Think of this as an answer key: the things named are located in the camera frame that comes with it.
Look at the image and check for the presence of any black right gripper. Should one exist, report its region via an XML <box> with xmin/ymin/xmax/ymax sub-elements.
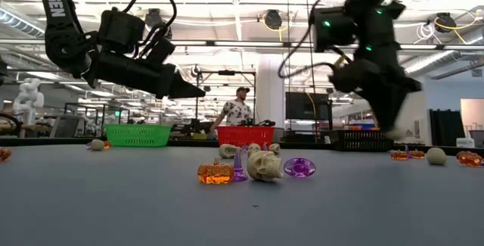
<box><xmin>328</xmin><ymin>33</ymin><xmax>422</xmax><ymax>130</ymax></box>

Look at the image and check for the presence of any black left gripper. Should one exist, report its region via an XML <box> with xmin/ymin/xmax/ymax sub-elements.
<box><xmin>85</xmin><ymin>51</ymin><xmax>206</xmax><ymax>99</ymax></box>

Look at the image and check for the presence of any black plastic basket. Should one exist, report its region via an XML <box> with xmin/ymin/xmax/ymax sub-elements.
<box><xmin>329</xmin><ymin>129</ymin><xmax>395</xmax><ymax>152</ymax></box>

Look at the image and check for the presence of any person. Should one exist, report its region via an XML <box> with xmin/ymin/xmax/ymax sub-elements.
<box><xmin>209</xmin><ymin>86</ymin><xmax>255</xmax><ymax>135</ymax></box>

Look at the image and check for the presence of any black cabinet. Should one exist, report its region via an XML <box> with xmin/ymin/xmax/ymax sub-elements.
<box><xmin>429</xmin><ymin>108</ymin><xmax>465</xmax><ymax>147</ymax></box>

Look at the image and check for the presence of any green plastic basket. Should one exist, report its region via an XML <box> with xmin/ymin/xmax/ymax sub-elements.
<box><xmin>104</xmin><ymin>123</ymin><xmax>172</xmax><ymax>148</ymax></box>

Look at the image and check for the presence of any overhead LED light bar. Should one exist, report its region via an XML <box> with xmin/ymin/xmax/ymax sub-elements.
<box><xmin>0</xmin><ymin>38</ymin><xmax>484</xmax><ymax>51</ymax></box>

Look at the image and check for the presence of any red plastic basket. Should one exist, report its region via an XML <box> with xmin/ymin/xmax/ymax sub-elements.
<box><xmin>217</xmin><ymin>126</ymin><xmax>276</xmax><ymax>148</ymax></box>

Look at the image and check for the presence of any white container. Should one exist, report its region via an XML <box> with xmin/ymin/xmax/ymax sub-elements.
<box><xmin>455</xmin><ymin>137</ymin><xmax>476</xmax><ymax>149</ymax></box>

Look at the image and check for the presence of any black screen on stand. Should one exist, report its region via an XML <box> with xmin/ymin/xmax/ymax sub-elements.
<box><xmin>285</xmin><ymin>91</ymin><xmax>330</xmax><ymax>121</ymax></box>

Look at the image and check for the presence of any beige panel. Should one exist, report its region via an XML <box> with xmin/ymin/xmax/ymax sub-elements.
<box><xmin>460</xmin><ymin>98</ymin><xmax>484</xmax><ymax>138</ymax></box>

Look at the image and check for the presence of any white column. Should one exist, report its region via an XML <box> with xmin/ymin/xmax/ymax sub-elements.
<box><xmin>256</xmin><ymin>52</ymin><xmax>285</xmax><ymax>129</ymax></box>

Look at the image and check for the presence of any black frame rig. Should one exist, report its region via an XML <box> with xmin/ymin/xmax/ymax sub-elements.
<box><xmin>194</xmin><ymin>69</ymin><xmax>258</xmax><ymax>126</ymax></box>

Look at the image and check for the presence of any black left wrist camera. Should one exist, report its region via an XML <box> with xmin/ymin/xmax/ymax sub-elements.
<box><xmin>145</xmin><ymin>36</ymin><xmax>177</xmax><ymax>67</ymax></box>

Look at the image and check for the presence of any black ceiling cable reel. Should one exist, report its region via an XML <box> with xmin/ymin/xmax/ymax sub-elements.
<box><xmin>263</xmin><ymin>9</ymin><xmax>284</xmax><ymax>31</ymax></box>
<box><xmin>144</xmin><ymin>8</ymin><xmax>173</xmax><ymax>39</ymax></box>
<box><xmin>434</xmin><ymin>11</ymin><xmax>458</xmax><ymax>33</ymax></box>

